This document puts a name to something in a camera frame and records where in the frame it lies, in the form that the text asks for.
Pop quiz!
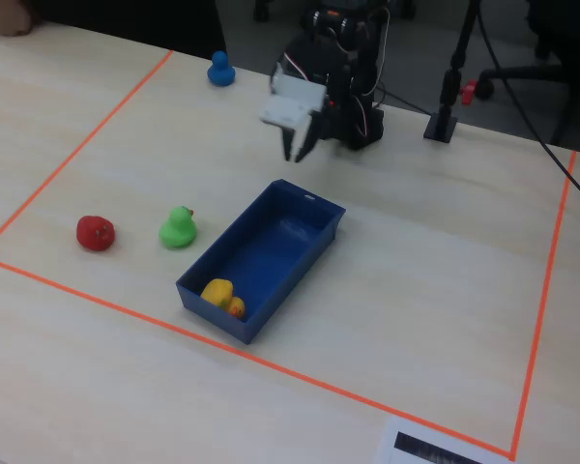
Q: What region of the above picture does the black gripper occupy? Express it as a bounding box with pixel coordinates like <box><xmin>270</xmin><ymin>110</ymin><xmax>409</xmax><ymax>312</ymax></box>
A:
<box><xmin>281</xmin><ymin>65</ymin><xmax>355</xmax><ymax>163</ymax></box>

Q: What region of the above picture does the yellow rubber duck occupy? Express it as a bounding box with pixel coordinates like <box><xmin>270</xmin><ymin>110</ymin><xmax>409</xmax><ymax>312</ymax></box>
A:
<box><xmin>199</xmin><ymin>277</ymin><xmax>247</xmax><ymax>321</ymax></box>

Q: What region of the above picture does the blue rubber duck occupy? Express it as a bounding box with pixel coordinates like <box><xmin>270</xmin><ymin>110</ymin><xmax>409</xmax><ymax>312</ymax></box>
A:
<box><xmin>206</xmin><ymin>50</ymin><xmax>237</xmax><ymax>88</ymax></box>

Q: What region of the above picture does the blue plastic box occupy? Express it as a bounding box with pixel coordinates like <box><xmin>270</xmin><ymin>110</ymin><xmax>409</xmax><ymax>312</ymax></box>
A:
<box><xmin>175</xmin><ymin>178</ymin><xmax>347</xmax><ymax>346</ymax></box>

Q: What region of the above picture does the green rubber duck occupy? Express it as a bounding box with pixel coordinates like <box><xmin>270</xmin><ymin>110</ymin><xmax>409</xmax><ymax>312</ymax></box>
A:
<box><xmin>158</xmin><ymin>205</ymin><xmax>198</xmax><ymax>250</ymax></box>

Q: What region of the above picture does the red rubber duck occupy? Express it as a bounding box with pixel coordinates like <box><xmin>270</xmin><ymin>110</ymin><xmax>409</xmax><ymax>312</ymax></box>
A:
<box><xmin>75</xmin><ymin>215</ymin><xmax>117</xmax><ymax>252</ymax></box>

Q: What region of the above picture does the bare person hand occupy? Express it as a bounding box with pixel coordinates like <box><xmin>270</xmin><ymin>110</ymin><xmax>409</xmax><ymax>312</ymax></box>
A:
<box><xmin>0</xmin><ymin>0</ymin><xmax>34</xmax><ymax>38</ymax></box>

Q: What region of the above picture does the orange tape border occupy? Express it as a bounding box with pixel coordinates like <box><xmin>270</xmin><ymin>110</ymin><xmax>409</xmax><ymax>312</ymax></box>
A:
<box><xmin>0</xmin><ymin>48</ymin><xmax>578</xmax><ymax>462</ymax></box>

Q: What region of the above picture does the black office chair base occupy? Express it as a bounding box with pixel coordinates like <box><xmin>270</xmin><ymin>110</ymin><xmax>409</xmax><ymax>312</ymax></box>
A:
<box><xmin>478</xmin><ymin>0</ymin><xmax>580</xmax><ymax>146</ymax></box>

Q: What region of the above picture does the white paper with black bar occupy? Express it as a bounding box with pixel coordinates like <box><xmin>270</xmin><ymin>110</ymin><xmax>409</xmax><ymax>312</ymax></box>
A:
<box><xmin>373</xmin><ymin>415</ymin><xmax>513</xmax><ymax>464</ymax></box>

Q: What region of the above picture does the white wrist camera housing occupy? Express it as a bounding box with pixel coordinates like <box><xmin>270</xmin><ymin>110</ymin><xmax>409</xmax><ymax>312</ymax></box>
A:
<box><xmin>258</xmin><ymin>62</ymin><xmax>328</xmax><ymax>152</ymax></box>

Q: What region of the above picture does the thick black cable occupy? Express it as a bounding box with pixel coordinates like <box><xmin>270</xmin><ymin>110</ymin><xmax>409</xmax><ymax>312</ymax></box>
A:
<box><xmin>477</xmin><ymin>0</ymin><xmax>580</xmax><ymax>213</ymax></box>

